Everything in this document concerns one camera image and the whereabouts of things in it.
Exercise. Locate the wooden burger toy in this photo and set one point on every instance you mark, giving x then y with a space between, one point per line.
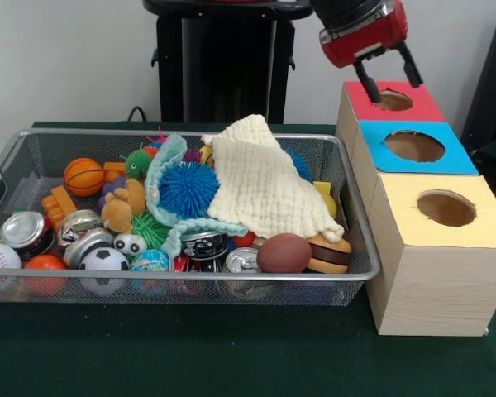
332 254

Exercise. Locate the large blue spiky ball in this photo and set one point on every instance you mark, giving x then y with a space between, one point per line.
186 188

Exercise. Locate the black upright panel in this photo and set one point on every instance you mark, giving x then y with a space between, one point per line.
492 82

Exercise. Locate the brown toy football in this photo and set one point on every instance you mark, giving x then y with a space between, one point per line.
284 253

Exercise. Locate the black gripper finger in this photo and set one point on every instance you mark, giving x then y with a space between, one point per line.
411 66
368 82

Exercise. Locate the black and white soccer ball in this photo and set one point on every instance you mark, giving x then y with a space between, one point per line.
103 260

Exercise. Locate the orange toy basketball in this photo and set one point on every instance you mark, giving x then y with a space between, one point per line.
84 177

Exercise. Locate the teal knitted cloth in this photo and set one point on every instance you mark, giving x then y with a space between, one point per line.
161 165

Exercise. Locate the cream knitted cloth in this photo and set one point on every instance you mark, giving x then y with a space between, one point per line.
264 186

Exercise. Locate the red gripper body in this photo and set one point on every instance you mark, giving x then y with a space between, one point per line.
363 41

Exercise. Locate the wooden box with three holes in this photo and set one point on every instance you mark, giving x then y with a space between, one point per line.
438 281

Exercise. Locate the small blue spiky ball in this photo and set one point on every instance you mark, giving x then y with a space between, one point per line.
301 163

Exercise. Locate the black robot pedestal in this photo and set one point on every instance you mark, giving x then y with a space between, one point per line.
223 62

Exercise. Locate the shallow clear mesh bin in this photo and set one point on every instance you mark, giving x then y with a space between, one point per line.
322 294

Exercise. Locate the green spiky ball with eyes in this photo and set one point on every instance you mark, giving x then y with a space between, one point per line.
149 229

